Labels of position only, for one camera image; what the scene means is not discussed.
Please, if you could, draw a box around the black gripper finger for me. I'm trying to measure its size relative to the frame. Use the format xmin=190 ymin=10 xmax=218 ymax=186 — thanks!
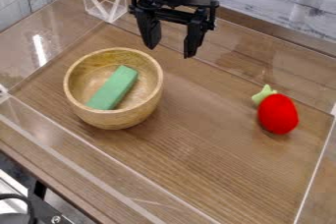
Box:
xmin=135 ymin=9 xmax=162 ymax=49
xmin=185 ymin=20 xmax=206 ymax=58

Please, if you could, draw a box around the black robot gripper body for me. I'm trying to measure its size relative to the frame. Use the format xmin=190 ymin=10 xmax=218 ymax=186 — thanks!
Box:
xmin=129 ymin=0 xmax=219 ymax=31

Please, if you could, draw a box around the green rectangular block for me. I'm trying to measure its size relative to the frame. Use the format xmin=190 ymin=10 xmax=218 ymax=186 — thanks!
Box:
xmin=86 ymin=65 xmax=138 ymax=110

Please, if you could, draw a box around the brown wooden bowl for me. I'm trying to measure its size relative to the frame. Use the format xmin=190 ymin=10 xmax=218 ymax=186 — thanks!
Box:
xmin=63 ymin=47 xmax=165 ymax=130

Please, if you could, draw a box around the red plush strawberry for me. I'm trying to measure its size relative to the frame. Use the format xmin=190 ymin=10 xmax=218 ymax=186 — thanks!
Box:
xmin=251 ymin=84 xmax=299 ymax=135

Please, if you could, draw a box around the clear acrylic corner bracket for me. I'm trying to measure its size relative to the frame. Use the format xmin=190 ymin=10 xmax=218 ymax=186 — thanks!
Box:
xmin=83 ymin=0 xmax=127 ymax=24

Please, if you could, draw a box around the clear acrylic tray wall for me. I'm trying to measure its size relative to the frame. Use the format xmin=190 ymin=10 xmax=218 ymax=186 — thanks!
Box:
xmin=0 ymin=85 xmax=219 ymax=224

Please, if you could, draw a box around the black cable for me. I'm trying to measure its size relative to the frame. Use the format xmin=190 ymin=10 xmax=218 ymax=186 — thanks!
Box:
xmin=0 ymin=194 xmax=45 ymax=224

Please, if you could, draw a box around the black table frame leg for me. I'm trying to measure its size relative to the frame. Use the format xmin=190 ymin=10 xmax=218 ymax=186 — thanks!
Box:
xmin=29 ymin=181 xmax=74 ymax=224

